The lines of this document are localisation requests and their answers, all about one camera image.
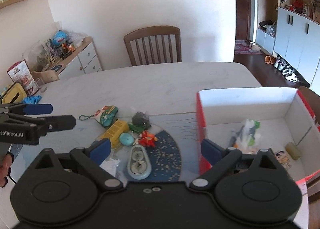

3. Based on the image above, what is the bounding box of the bag of white beads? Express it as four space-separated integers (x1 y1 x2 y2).
100 153 121 177

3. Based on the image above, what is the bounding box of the yellow small box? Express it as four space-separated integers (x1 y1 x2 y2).
98 120 130 149

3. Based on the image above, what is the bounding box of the teal round case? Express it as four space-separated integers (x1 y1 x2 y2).
119 133 135 147

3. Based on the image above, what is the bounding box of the green embroidered pouch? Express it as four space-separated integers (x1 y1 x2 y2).
79 105 119 128

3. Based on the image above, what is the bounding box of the beige cylinder roll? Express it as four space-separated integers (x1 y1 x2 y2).
285 142 300 160

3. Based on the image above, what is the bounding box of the person's left hand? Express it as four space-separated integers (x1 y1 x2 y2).
0 152 14 188

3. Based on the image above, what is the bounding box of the blue cloth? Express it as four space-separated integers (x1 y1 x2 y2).
22 95 42 104

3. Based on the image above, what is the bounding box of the yellow tissue box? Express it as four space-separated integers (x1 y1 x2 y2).
1 82 27 104

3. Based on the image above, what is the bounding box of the clear drinking glass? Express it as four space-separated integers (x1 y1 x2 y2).
36 77 47 93

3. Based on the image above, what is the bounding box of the plastic bag with toys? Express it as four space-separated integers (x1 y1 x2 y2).
229 119 262 154

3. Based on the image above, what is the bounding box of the red white snack bag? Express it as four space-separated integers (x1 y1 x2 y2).
7 60 39 96

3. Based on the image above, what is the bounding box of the black pompom in bag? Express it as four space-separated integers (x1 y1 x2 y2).
130 107 151 129

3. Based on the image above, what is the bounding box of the red white cardboard box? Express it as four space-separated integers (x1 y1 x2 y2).
195 86 320 190

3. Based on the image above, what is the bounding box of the white wood sideboard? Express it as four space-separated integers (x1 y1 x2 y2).
31 37 103 84

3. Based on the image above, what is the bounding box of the blue globe toy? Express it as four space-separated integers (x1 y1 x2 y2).
52 30 68 47

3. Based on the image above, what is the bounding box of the red patterned door rug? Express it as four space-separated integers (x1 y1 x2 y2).
234 40 262 55

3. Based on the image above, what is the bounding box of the brown wooden chair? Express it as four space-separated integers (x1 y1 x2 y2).
124 25 182 66

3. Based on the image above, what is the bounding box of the white tall cabinet unit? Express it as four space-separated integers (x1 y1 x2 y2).
256 0 319 93

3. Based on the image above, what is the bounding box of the dark wooden door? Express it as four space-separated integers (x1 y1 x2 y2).
235 0 251 40

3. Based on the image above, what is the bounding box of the red plush keychain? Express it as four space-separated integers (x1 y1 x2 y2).
138 130 158 148

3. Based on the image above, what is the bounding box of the wall wooden shelf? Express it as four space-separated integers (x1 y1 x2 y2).
0 0 25 9

